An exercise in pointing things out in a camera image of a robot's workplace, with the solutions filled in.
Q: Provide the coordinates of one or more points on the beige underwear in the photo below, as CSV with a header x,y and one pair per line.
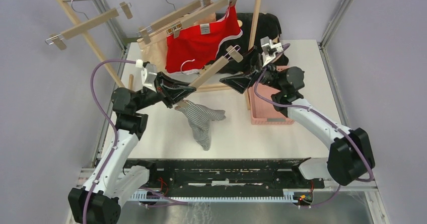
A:
x,y
155,52

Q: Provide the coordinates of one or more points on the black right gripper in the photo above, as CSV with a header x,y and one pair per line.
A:
x,y
240,82

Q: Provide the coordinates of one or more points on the grey striped underwear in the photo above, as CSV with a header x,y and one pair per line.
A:
x,y
199,118

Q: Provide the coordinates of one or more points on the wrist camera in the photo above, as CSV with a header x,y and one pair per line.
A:
x,y
270,51
148,76

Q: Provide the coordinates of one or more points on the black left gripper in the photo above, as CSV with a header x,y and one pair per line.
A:
x,y
170,90

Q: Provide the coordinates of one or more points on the wooden clip hanger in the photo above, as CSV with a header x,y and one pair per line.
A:
x,y
89,24
232,53

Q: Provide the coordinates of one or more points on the pink perforated plastic basket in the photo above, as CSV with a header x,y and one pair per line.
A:
x,y
262,112

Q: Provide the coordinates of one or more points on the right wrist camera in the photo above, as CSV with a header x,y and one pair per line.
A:
x,y
270,51

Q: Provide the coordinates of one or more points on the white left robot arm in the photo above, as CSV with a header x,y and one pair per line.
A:
x,y
103,195

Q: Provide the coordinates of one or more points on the empty wooden clip hanger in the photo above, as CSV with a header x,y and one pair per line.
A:
x,y
89,24

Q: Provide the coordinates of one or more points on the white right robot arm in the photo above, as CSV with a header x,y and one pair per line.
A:
x,y
350,155

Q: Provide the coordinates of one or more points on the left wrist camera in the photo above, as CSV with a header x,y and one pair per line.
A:
x,y
148,76

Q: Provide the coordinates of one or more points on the red underwear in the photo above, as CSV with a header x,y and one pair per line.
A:
x,y
196,46

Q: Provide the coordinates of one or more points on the wooden hanger with red underwear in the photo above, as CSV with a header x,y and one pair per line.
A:
x,y
188,21

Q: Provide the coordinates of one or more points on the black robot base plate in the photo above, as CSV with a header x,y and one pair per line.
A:
x,y
225,178

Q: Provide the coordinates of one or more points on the black floral plush pillow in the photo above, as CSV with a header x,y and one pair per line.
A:
x,y
268,25

